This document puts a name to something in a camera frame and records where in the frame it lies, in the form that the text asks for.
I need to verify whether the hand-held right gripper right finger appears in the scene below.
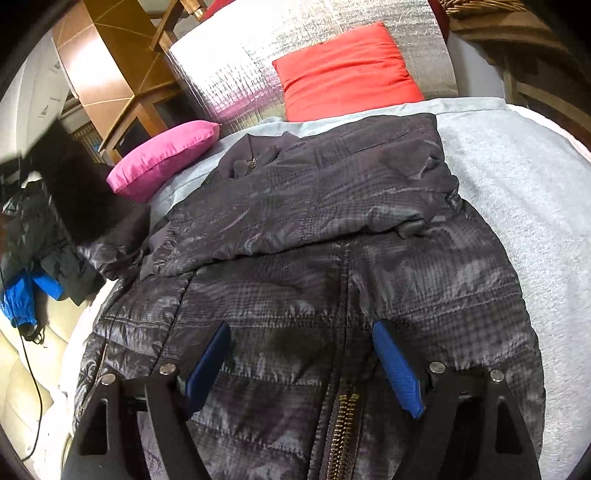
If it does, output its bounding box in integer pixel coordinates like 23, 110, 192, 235
372, 320, 543, 480

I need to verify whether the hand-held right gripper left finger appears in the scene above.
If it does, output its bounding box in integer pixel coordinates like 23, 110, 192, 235
60, 320, 232, 480

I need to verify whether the dark grey puffer jacket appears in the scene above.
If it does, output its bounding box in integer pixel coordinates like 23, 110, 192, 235
71, 113, 548, 480

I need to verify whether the pile of dark clothes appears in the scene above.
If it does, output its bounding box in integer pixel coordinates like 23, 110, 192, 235
0, 180, 107, 305

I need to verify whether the pink pillow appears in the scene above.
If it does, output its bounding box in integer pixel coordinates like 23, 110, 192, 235
106, 121, 222, 204

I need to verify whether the blue cloth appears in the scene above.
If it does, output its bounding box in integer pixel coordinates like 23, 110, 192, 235
0, 268, 63, 328

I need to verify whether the brown wooden cabinet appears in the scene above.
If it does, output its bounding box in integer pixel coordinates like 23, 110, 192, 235
52, 0, 195, 164

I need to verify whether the silver foil mat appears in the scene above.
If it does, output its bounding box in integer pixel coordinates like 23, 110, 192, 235
165, 0, 455, 137

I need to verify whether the light grey blanket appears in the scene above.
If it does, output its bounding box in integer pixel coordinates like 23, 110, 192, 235
60, 97, 591, 480

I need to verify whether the red cloth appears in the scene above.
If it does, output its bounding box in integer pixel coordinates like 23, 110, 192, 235
203, 0, 451, 28

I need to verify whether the red pillow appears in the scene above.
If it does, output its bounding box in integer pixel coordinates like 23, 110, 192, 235
272, 22, 426, 123

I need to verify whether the wicker basket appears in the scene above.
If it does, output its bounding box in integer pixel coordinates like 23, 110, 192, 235
436, 0, 532, 19

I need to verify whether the black cable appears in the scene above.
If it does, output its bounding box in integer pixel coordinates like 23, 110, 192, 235
18, 323, 47, 457

